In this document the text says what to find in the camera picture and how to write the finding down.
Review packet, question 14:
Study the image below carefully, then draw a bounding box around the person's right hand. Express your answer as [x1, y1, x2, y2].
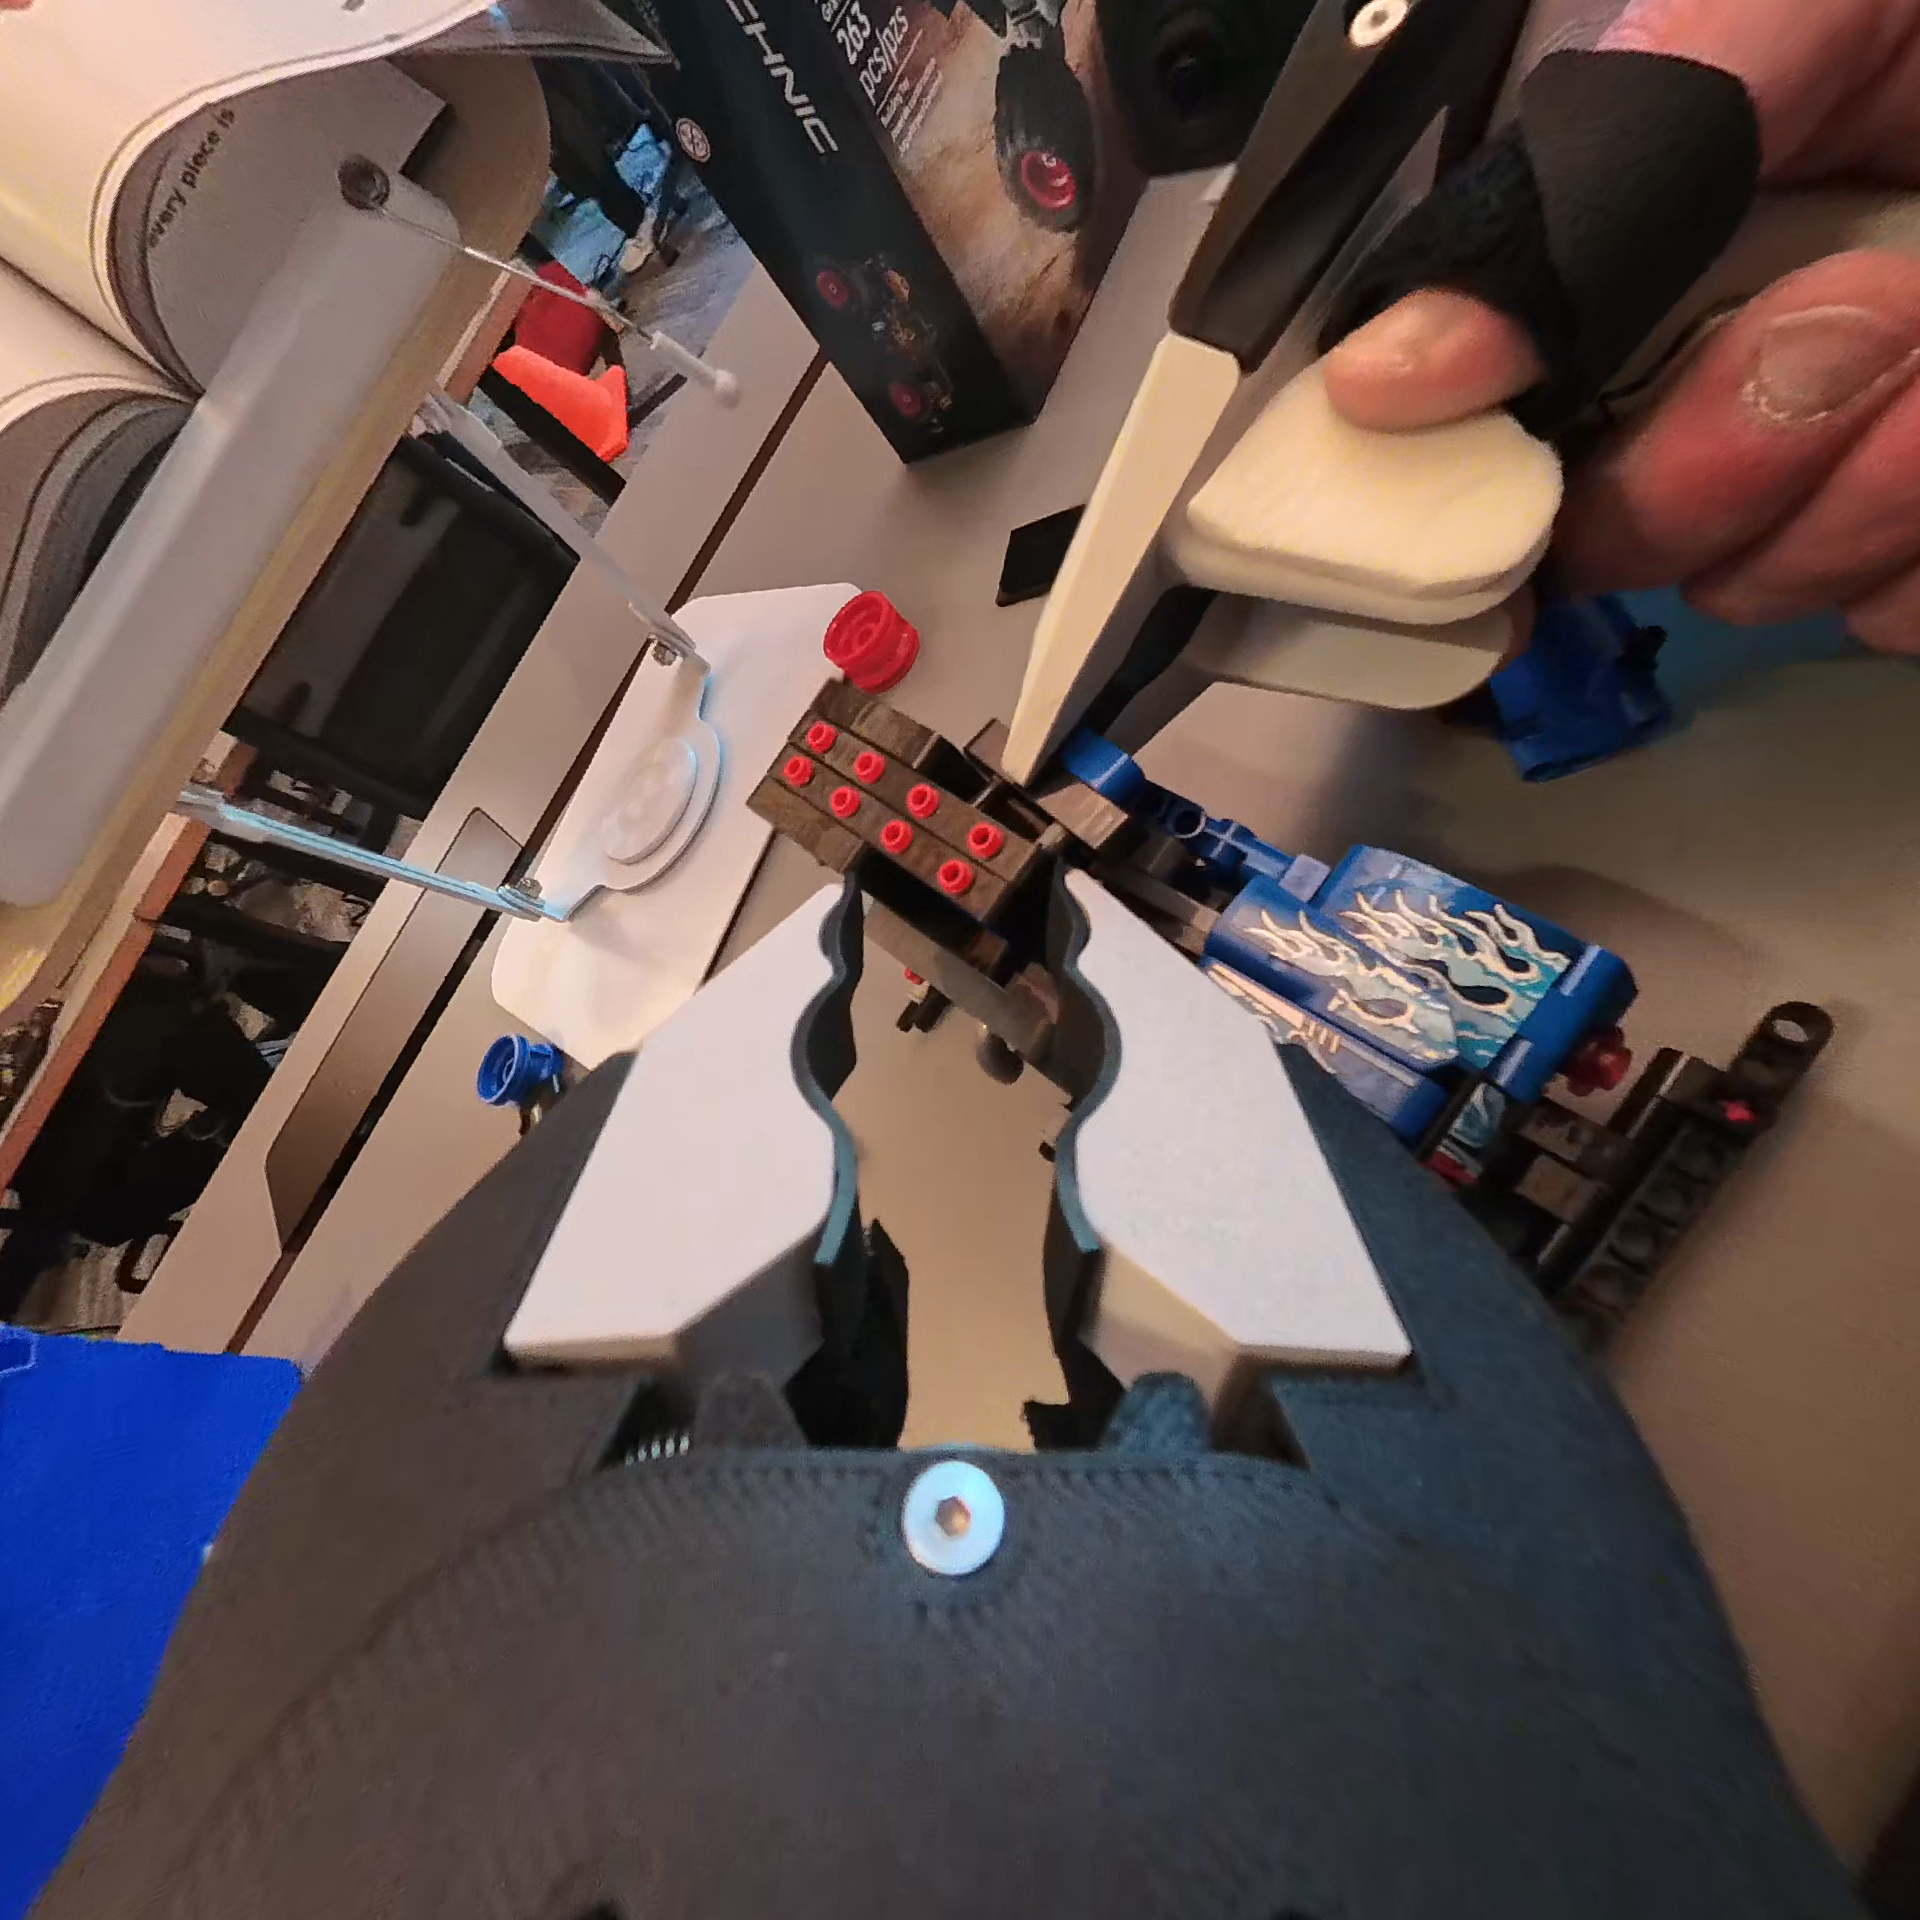
[1329, 0, 1920, 657]

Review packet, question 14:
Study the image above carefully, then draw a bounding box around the instruction booklet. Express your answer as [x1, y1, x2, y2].
[0, 0, 497, 693]

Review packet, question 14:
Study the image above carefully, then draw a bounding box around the blue storage bin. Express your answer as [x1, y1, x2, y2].
[0, 1323, 309, 1920]

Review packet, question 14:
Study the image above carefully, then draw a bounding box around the orange cone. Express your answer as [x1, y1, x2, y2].
[497, 345, 634, 464]

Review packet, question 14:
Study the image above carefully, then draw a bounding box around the blue panel piece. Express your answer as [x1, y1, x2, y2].
[1492, 593, 1673, 783]

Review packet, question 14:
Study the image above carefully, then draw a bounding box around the white-tipped holder wire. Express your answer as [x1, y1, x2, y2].
[382, 194, 740, 407]

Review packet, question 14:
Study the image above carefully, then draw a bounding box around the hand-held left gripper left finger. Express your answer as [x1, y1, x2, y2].
[504, 882, 869, 1375]

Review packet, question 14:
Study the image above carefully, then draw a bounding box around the black beam with blue connector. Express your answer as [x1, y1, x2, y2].
[966, 720, 1169, 864]

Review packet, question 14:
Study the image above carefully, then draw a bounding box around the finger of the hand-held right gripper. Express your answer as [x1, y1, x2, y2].
[1002, 168, 1249, 789]

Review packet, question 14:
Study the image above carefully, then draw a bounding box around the black flat tile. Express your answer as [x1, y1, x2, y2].
[995, 511, 1086, 607]

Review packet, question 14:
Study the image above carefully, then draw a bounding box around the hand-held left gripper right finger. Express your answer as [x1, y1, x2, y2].
[1049, 872, 1420, 1450]

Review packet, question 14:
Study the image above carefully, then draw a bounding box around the toy truck model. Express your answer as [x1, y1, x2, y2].
[747, 681, 1840, 1329]

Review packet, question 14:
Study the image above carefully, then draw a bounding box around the black toy set box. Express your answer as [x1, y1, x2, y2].
[661, 0, 1194, 464]

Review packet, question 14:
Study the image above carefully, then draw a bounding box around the red wheel rim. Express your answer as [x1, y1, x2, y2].
[824, 593, 922, 693]

